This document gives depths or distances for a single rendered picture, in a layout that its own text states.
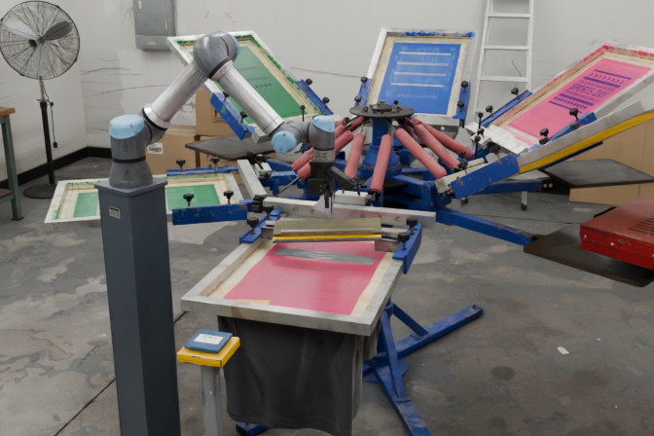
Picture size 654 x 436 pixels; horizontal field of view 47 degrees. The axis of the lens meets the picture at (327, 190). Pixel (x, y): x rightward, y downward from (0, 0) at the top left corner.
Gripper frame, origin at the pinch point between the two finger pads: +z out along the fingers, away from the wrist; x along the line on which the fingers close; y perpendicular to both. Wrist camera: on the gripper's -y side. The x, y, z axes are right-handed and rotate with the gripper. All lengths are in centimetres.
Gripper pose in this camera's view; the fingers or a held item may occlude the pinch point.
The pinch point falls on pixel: (330, 215)
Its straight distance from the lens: 270.2
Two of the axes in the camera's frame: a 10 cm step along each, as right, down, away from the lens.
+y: -9.6, -0.8, 2.7
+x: -2.8, 2.8, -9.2
